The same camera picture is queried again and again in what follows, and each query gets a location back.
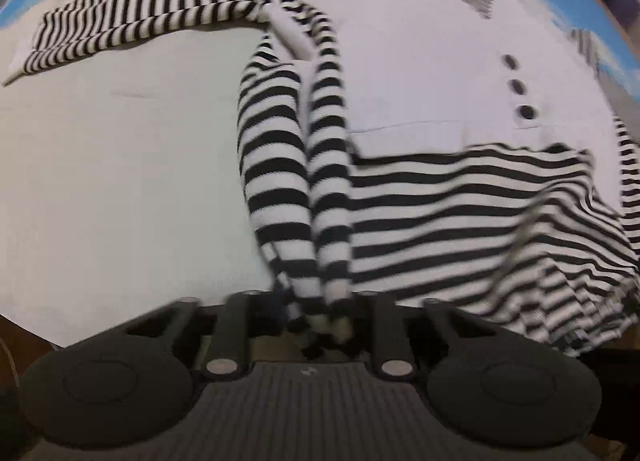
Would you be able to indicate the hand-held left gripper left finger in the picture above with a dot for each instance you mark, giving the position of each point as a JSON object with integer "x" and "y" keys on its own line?
{"x": 234, "y": 328}

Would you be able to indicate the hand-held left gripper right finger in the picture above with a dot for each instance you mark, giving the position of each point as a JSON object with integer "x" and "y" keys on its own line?
{"x": 389, "y": 336}

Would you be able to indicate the black white striped top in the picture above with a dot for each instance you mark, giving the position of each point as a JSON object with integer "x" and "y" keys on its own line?
{"x": 425, "y": 216}

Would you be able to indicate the white blue fan-print bed sheet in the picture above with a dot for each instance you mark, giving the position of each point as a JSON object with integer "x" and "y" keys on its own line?
{"x": 100, "y": 166}

